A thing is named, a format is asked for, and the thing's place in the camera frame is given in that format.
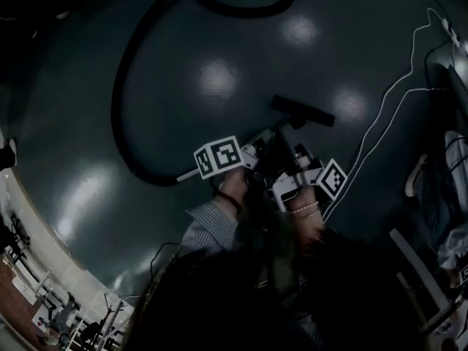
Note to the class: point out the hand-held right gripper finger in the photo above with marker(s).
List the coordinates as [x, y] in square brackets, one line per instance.
[286, 143]

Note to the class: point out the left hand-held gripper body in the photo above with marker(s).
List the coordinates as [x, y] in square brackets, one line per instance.
[219, 157]

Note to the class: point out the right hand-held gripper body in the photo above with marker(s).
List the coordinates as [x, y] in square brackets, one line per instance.
[331, 179]

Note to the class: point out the black vacuum floor nozzle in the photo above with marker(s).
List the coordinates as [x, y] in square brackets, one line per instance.
[303, 110]

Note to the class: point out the person's right forearm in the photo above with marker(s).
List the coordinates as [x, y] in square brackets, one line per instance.
[307, 223]

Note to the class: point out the person's left forearm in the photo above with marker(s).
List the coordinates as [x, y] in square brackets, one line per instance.
[208, 229]

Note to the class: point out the person's black trousers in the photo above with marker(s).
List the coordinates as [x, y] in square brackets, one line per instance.
[347, 287]

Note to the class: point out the white power strip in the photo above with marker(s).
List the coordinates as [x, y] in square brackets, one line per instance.
[451, 31]

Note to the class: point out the white frame chair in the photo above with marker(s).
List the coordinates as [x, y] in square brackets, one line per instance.
[420, 272]

